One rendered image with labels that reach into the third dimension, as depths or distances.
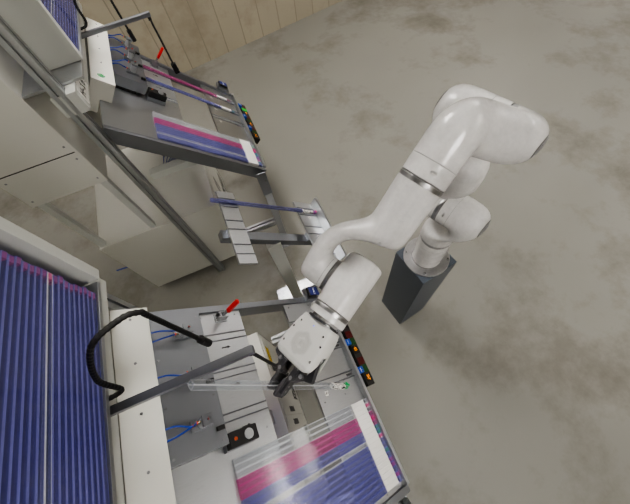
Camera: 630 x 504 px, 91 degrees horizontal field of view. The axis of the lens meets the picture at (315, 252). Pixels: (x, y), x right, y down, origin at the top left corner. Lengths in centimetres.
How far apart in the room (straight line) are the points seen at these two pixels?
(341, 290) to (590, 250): 219
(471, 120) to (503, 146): 12
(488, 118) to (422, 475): 172
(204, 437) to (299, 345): 32
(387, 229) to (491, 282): 171
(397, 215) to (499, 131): 23
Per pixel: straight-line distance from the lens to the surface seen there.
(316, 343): 64
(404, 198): 58
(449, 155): 58
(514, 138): 70
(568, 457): 222
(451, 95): 77
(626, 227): 288
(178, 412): 84
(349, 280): 64
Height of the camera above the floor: 193
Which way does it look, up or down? 63 degrees down
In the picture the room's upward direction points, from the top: 13 degrees counter-clockwise
